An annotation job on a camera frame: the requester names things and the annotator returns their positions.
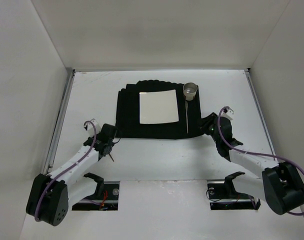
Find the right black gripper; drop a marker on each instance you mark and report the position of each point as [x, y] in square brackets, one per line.
[209, 122]

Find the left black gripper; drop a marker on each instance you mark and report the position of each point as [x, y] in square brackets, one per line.
[106, 149]

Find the silver table knife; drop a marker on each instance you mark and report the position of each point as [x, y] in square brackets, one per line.
[186, 116]

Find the black cloth placemat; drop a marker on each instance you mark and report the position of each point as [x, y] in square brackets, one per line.
[128, 117]

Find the metal cup with paper sleeve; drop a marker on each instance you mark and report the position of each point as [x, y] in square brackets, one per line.
[189, 91]

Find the square white plate black rim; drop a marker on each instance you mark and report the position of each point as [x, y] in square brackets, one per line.
[158, 107]

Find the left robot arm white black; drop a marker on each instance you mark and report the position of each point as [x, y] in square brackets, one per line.
[52, 195]

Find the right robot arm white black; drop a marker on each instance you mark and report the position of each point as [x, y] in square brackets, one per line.
[274, 180]

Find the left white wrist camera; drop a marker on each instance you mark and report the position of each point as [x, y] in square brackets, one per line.
[92, 126]

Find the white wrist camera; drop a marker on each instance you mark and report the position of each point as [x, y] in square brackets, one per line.
[92, 126]
[228, 113]

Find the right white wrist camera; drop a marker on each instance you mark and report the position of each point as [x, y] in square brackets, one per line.
[228, 113]

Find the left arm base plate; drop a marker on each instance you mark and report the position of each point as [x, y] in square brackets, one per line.
[107, 201]

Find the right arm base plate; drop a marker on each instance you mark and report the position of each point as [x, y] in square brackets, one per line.
[223, 198]

